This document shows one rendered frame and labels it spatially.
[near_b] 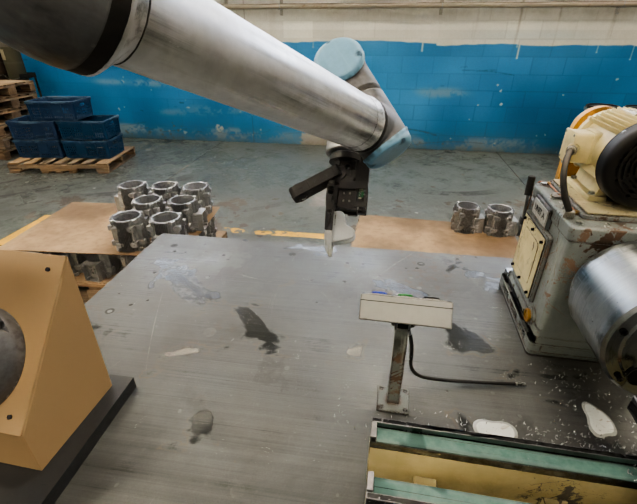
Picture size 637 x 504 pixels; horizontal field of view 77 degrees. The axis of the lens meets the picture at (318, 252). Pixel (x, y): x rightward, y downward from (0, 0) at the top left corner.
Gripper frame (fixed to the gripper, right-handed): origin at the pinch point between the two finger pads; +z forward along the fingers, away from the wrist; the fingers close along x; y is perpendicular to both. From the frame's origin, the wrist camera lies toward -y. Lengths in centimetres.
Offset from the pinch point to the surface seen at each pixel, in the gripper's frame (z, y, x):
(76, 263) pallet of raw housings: -1, -177, 148
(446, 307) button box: 9.2, 23.6, -3.5
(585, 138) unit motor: -33, 55, 15
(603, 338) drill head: 12, 51, -1
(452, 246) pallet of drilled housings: -44, 61, 216
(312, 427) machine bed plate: 36.3, 0.0, 6.9
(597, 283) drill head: 1, 53, 4
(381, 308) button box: 10.7, 11.9, -3.5
